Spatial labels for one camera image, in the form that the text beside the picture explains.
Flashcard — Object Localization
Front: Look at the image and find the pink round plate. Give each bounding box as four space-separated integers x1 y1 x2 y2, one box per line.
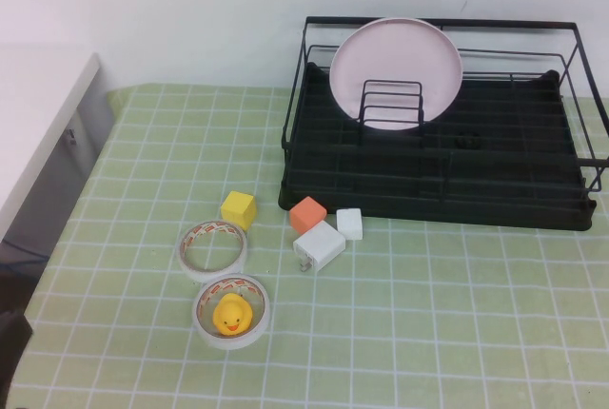
329 17 463 132

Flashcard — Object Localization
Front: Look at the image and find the orange cube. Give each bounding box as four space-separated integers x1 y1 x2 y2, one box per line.
288 195 328 234

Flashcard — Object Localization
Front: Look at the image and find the small white cube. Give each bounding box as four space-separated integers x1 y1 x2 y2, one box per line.
336 207 364 242

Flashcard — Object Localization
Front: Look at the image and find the white charger plug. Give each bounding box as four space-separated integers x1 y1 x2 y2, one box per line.
292 219 347 275

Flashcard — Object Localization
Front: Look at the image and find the yellow cube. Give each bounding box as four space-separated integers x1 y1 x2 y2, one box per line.
220 189 259 232

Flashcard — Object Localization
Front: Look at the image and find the white double-sided tape roll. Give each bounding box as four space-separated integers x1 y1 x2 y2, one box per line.
192 275 271 351
179 219 249 282

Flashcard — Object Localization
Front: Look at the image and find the yellow rubber duck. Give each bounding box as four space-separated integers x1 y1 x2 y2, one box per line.
212 292 253 337

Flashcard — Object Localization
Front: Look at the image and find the green checked tablecloth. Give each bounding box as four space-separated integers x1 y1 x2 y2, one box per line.
0 80 609 409

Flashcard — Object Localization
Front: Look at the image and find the black plastic drip tray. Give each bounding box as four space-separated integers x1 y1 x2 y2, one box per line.
278 61 599 234

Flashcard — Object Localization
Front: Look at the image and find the white side cabinet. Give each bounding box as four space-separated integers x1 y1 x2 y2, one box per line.
0 45 118 248

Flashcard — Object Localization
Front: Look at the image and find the black wire dish rack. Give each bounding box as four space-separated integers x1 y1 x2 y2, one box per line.
280 16 609 204

